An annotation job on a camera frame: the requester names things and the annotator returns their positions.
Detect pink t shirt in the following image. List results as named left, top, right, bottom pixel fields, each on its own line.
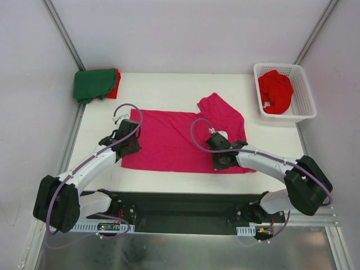
left=121, top=93, right=246, bottom=173

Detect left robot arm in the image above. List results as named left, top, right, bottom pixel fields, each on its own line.
left=33, top=119, right=141, bottom=233

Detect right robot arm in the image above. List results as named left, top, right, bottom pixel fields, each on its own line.
left=206, top=130, right=333, bottom=224

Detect folded red t shirt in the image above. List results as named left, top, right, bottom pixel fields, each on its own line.
left=97, top=69, right=121, bottom=100

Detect folded green t shirt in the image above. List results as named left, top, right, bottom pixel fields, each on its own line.
left=73, top=68, right=118, bottom=104

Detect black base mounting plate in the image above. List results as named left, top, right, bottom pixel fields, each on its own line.
left=81, top=191, right=292, bottom=233

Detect red t shirt in basket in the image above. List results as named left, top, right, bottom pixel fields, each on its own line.
left=258, top=70, right=294, bottom=114

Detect white plastic laundry basket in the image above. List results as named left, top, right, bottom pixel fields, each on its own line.
left=253, top=63, right=317, bottom=123

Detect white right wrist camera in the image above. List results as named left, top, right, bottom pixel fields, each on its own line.
left=209, top=128, right=228, bottom=139

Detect right white cable duct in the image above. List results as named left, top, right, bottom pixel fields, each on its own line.
left=236, top=224, right=275, bottom=237

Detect white cable duct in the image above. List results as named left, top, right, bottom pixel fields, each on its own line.
left=70, top=221, right=128, bottom=233
left=236, top=224, right=275, bottom=237

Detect left white cable duct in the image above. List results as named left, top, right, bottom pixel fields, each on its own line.
left=70, top=221, right=128, bottom=233

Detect left aluminium corner post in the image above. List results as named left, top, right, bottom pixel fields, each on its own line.
left=42, top=0, right=86, bottom=71

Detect aluminium corner post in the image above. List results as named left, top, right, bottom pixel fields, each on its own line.
left=42, top=0, right=86, bottom=71
left=294, top=0, right=340, bottom=65

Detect right aluminium corner post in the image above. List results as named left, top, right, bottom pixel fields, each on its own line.
left=294, top=0, right=340, bottom=65

